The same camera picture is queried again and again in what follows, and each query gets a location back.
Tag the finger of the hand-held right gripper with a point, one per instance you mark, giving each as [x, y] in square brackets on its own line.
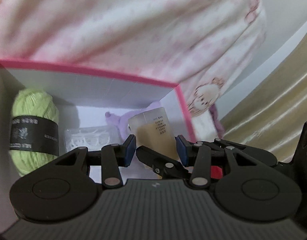
[156, 163]
[226, 143]

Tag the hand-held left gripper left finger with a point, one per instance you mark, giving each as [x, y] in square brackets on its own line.
[129, 150]

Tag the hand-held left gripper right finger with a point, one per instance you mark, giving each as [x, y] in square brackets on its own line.
[181, 151]

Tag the foundation bottle with gold cap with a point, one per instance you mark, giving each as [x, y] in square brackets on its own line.
[151, 130]

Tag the purple plush toy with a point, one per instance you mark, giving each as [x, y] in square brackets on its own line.
[116, 120]

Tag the clear floss pick box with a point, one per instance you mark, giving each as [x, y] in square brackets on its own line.
[88, 137]

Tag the pink cardboard box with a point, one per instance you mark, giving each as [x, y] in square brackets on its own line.
[93, 90]

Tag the green yarn ball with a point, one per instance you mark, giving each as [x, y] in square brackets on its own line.
[33, 105]

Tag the golden satin curtain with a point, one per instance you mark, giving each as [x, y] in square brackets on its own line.
[268, 100]

